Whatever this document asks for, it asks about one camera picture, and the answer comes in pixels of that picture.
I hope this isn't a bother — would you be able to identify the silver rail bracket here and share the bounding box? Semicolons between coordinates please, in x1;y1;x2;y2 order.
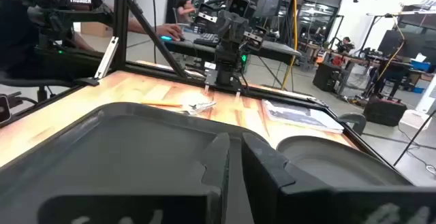
93;35;120;80

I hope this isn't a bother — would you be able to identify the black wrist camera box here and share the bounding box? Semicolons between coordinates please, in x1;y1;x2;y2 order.
225;0;253;18

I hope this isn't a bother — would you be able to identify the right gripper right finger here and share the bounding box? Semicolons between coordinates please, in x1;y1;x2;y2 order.
241;131;436;224

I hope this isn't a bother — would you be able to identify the cardboard box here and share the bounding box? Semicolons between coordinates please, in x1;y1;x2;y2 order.
80;21;114;38

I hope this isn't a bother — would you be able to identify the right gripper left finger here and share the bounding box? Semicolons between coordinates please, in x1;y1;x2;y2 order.
37;131;232;224

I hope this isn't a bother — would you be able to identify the yellow hanging cable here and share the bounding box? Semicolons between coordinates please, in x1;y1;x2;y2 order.
281;0;300;91

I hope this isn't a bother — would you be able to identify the black keyboard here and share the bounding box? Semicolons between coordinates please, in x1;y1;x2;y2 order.
193;32;221;48

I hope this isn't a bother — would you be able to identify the white box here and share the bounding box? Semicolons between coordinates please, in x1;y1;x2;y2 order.
397;109;433;131

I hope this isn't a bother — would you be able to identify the silver metal fork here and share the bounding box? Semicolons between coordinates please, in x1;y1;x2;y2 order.
141;99;217;116

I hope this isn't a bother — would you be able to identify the black equipment case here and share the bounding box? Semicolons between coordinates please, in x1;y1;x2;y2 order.
362;96;408;127

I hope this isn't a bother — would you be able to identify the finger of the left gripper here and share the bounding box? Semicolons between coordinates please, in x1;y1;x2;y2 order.
194;1;219;26
243;25;269;50

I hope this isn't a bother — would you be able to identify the person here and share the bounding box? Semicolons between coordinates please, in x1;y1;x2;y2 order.
0;0;187;78
337;35;356;54
175;0;198;25

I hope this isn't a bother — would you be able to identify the black desk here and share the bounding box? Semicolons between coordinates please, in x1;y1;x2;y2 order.
162;29;302;67

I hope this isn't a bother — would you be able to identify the computer mouse with blue light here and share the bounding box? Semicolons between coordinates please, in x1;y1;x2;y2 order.
159;35;187;44

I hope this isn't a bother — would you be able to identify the black aluminium table frame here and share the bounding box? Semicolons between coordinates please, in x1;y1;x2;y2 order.
0;0;396;167

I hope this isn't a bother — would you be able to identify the dark grey round plate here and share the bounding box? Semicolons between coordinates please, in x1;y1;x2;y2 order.
275;135;415;188

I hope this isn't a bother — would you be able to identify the person's hand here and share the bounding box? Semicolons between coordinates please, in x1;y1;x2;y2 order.
155;22;185;42

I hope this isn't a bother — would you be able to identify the stack of printed papers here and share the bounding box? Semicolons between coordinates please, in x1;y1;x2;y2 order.
261;99;345;135

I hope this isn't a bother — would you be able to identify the dark grey plastic tray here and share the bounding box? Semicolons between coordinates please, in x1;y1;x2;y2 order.
0;101;273;224

